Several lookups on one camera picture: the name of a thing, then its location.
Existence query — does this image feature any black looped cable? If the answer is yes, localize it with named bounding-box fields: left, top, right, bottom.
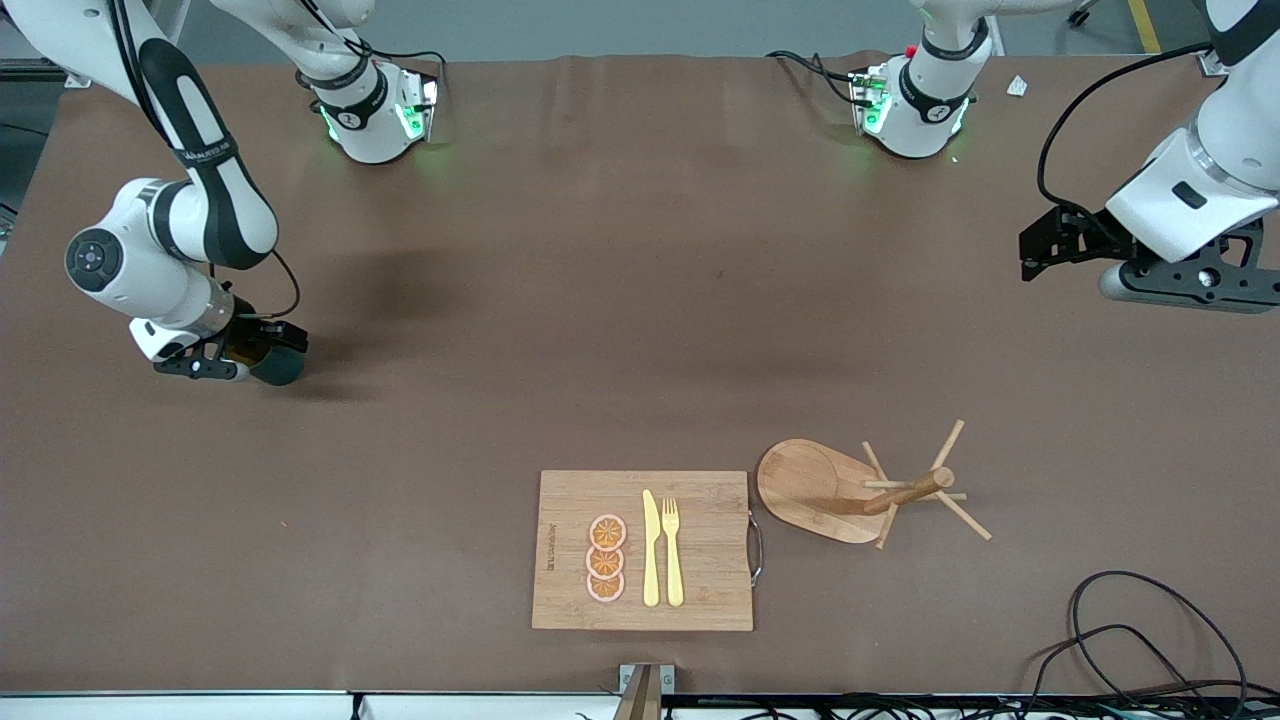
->
left=1068, top=570, right=1251, bottom=716
left=1028, top=623, right=1206, bottom=706

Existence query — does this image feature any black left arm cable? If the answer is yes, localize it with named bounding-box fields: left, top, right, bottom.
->
left=1037, top=43, right=1217, bottom=208

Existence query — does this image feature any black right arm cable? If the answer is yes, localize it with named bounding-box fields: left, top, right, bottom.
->
left=105, top=0, right=302, bottom=319

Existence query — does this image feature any yellow plastic knife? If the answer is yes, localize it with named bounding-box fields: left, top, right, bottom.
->
left=642, top=489, right=662, bottom=608

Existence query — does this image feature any wooden mug rack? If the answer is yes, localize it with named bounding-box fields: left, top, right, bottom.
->
left=756, top=419, right=993, bottom=550

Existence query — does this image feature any yellow plastic fork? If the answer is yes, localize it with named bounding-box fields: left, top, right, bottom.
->
left=661, top=497, right=685, bottom=608

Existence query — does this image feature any brown table mat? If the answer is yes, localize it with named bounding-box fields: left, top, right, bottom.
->
left=0, top=50, right=1280, bottom=696

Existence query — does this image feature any black right base cable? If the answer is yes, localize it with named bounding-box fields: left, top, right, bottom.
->
left=308, top=0, right=449, bottom=87

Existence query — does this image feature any black base cable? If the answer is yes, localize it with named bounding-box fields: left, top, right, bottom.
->
left=766, top=49, right=863, bottom=107
left=308, top=0, right=449, bottom=87

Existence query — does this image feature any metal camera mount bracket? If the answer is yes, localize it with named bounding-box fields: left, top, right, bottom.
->
left=618, top=663, right=676, bottom=720

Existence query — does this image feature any teal mug yellow inside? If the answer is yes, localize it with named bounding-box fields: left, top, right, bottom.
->
left=228, top=322, right=306, bottom=387

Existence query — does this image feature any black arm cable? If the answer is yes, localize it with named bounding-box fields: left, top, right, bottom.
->
left=105, top=0, right=302, bottom=319
left=1037, top=43, right=1217, bottom=208

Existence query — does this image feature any white table edge rail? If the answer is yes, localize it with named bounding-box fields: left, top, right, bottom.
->
left=0, top=690, right=1280, bottom=720

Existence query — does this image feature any black left base cable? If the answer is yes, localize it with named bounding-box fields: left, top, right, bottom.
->
left=766, top=49, right=863, bottom=107

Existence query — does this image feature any wooden cutting board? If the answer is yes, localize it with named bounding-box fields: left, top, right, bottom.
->
left=531, top=470, right=765, bottom=632

